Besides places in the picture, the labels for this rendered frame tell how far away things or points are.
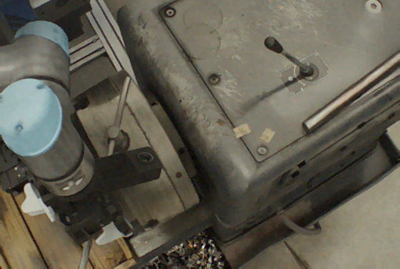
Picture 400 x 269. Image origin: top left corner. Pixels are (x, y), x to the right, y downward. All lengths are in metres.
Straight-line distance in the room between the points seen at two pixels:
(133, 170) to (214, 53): 0.34
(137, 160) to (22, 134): 0.23
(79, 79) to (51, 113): 1.60
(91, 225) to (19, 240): 0.61
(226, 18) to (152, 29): 0.14
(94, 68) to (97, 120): 1.20
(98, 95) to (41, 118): 0.47
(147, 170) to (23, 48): 0.24
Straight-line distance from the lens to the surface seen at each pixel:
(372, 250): 2.26
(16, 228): 1.37
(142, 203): 1.01
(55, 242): 1.33
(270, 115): 0.96
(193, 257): 1.58
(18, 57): 0.67
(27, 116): 0.58
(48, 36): 0.68
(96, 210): 0.74
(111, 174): 0.73
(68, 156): 0.63
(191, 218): 1.31
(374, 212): 2.28
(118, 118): 0.91
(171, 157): 0.98
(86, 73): 2.19
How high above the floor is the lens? 2.16
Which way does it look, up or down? 71 degrees down
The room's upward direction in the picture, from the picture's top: 5 degrees counter-clockwise
